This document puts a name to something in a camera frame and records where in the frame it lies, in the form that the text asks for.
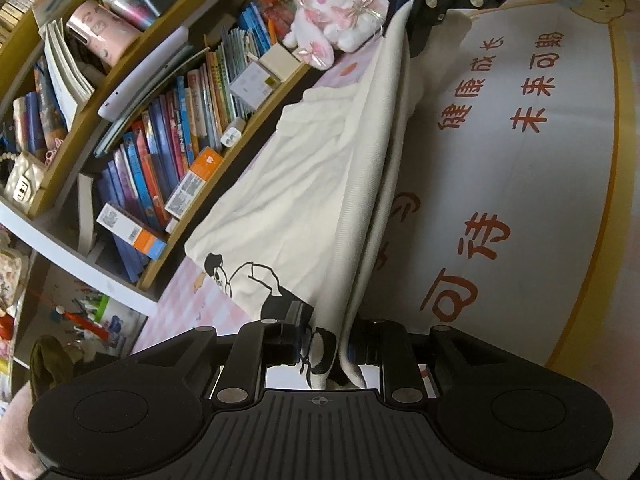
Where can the tiny white box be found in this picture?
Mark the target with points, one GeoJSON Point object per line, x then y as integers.
{"type": "Point", "coordinates": [172, 225]}

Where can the white shelf frame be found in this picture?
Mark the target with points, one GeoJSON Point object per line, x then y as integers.
{"type": "Point", "coordinates": [75, 272]}

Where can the pink fuzzy cloth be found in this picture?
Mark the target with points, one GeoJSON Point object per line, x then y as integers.
{"type": "Point", "coordinates": [17, 435]}

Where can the pink flower ornament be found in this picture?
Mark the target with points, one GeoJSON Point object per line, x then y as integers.
{"type": "Point", "coordinates": [12, 280]}

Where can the pink white bunny plush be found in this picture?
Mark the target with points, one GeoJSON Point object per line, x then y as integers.
{"type": "Point", "coordinates": [330, 5]}

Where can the flat orange white box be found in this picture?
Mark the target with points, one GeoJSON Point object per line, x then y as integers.
{"type": "Point", "coordinates": [195, 182]}

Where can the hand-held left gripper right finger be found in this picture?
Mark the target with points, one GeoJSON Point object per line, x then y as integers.
{"type": "Point", "coordinates": [370, 345]}

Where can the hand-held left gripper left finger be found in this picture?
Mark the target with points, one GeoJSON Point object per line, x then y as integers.
{"type": "Point", "coordinates": [290, 340]}

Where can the small beige box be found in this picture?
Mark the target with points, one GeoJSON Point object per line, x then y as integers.
{"type": "Point", "coordinates": [280, 60]}

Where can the white printed desk mat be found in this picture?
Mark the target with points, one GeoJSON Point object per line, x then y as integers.
{"type": "Point", "coordinates": [550, 185]}

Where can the pen holder with pens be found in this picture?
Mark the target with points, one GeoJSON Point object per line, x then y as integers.
{"type": "Point", "coordinates": [80, 317]}

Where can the white square box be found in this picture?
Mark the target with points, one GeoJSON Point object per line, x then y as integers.
{"type": "Point", "coordinates": [254, 85]}

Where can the white tablet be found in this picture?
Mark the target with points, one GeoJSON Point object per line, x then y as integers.
{"type": "Point", "coordinates": [145, 72]}

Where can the olive green bag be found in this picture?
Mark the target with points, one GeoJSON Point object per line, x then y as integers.
{"type": "Point", "coordinates": [52, 365]}

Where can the tall orange blue box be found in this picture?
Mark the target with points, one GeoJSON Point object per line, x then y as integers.
{"type": "Point", "coordinates": [130, 230]}

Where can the row of colourful books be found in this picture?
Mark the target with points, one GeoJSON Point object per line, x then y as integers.
{"type": "Point", "coordinates": [160, 160]}

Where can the pink cup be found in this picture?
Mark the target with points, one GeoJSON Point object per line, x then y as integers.
{"type": "Point", "coordinates": [100, 32]}

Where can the cream t-shirt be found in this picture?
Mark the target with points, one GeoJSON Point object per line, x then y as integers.
{"type": "Point", "coordinates": [310, 185]}

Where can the beige quilted purse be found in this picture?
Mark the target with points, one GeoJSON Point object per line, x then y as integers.
{"type": "Point", "coordinates": [25, 182]}

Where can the iridescent bottle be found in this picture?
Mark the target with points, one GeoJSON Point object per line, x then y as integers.
{"type": "Point", "coordinates": [130, 7]}

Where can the white charger block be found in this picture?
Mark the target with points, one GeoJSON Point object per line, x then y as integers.
{"type": "Point", "coordinates": [233, 133]}

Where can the thick grey-edged book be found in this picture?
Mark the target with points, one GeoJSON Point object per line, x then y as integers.
{"type": "Point", "coordinates": [89, 215]}

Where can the wooden bookshelf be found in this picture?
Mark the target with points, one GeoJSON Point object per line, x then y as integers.
{"type": "Point", "coordinates": [236, 156]}

